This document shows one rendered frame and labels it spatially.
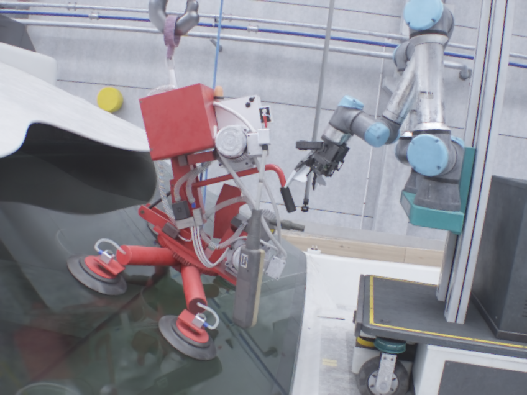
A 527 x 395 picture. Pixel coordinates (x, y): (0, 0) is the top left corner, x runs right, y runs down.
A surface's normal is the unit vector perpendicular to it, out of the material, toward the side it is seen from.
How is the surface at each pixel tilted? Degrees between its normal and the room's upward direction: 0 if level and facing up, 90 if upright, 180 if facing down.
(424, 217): 90
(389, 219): 90
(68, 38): 90
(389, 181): 90
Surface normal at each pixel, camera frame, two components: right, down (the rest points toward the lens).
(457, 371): -0.18, 0.11
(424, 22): -0.55, -0.10
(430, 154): -0.55, 0.18
